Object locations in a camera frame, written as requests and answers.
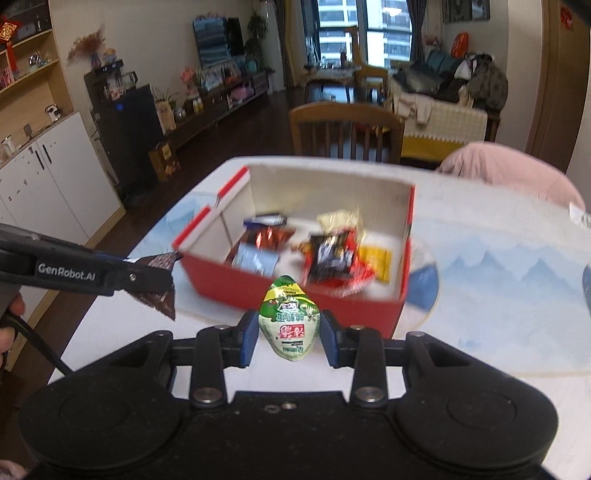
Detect dark brown snack packet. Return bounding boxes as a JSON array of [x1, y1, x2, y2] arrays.
[[124, 251, 182, 321]]

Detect dark blue snack packet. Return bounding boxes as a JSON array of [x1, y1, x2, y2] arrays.
[[244, 212, 289, 228]]

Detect coffee table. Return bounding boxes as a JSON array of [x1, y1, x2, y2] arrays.
[[302, 65, 361, 104]]

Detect sofa with cream cover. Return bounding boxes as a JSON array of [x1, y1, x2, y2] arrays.
[[385, 48, 502, 162]]

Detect brown gift bag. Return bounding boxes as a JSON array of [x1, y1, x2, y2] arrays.
[[148, 140, 182, 183]]

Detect wooden dining chair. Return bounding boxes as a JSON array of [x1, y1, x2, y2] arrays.
[[288, 102, 406, 164]]

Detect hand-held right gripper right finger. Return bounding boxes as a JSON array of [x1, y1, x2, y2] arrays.
[[322, 310, 495, 409]]

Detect blue white candy packet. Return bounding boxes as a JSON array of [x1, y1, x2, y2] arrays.
[[231, 244, 280, 278]]

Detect flat television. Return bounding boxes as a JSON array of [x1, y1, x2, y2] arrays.
[[193, 16, 245, 70]]

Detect green snack packet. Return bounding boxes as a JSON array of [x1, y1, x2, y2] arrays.
[[257, 275, 322, 363]]

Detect orange yellow snack packet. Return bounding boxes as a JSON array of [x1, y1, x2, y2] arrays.
[[359, 246, 393, 283]]

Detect wooden door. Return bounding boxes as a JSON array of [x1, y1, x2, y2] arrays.
[[526, 0, 591, 174]]

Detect grey curtain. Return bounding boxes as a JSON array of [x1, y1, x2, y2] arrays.
[[277, 0, 305, 88], [406, 0, 428, 63]]

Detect red hanging ornament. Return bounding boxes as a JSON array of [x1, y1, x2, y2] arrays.
[[0, 16, 21, 44]]

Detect green house plant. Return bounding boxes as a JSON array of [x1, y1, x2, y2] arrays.
[[247, 9, 269, 51]]

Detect wooden armchair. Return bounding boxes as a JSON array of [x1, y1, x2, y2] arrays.
[[344, 25, 389, 104]]

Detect dried flower bunch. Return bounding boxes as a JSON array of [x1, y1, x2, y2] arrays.
[[67, 30, 107, 70]]

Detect shiny brown-red snack packet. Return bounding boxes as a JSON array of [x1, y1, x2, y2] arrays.
[[240, 224, 296, 252]]

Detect blue mountain print table mat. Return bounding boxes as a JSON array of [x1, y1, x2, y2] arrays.
[[129, 203, 591, 374]]

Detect pale yellow snack packet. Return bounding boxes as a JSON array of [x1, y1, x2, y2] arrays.
[[316, 209, 365, 234]]

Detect large window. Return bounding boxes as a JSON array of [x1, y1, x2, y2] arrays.
[[300, 0, 416, 65]]

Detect dark wooden television cabinet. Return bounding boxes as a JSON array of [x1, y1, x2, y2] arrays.
[[157, 69, 271, 148]]

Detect red cardboard box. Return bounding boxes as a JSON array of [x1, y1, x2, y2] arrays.
[[172, 162, 416, 340]]

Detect black cabinet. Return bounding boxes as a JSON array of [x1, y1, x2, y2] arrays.
[[84, 69, 167, 204]]

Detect wooden wall shelf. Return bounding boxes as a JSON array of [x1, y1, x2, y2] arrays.
[[0, 0, 75, 162]]

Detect person's left hand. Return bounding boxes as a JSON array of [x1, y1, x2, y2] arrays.
[[0, 295, 26, 370]]

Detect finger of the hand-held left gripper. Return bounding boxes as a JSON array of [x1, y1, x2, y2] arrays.
[[99, 258, 174, 297]]

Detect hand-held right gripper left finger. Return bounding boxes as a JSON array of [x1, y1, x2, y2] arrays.
[[92, 310, 260, 408]]

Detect white cabinet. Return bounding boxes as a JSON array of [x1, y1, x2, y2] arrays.
[[0, 111, 126, 259]]

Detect red printed snack packet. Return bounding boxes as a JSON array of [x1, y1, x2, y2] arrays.
[[295, 228, 377, 296]]

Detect black cable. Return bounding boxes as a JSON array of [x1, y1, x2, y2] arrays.
[[7, 314, 75, 376]]

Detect pile of dark clothes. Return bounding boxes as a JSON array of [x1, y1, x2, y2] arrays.
[[455, 53, 509, 112]]

